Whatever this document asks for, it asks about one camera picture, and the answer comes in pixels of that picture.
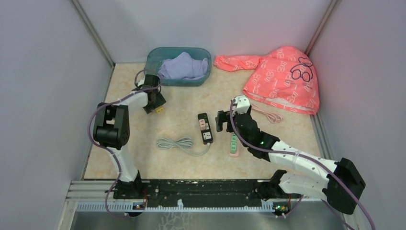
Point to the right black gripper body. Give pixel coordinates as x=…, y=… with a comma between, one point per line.
x=230, y=127

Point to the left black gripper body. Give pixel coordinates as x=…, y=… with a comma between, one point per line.
x=159, y=100

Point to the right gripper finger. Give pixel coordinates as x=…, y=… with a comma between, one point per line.
x=219, y=124
x=223, y=116

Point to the black power strip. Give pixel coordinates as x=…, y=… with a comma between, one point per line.
x=207, y=136

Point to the pink power strip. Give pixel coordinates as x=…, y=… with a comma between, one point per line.
x=238, y=148

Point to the pink charger plug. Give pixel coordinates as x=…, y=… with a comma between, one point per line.
x=203, y=124

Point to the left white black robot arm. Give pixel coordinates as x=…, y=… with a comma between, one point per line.
x=111, y=132

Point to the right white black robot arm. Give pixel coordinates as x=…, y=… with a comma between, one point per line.
x=339, y=183

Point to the teal plastic basin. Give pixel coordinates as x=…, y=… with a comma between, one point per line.
x=157, y=55

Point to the lavender cloth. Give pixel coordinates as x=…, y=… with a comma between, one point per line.
x=183, y=67

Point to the coral patterned jacket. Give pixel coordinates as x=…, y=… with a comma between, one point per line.
x=284, y=78

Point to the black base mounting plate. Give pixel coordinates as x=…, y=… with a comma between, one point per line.
x=201, y=193

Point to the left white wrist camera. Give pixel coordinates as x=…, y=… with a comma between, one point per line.
x=140, y=84

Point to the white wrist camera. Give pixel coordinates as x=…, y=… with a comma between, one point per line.
x=140, y=84
x=241, y=104

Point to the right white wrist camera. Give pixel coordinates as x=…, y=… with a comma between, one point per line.
x=241, y=104

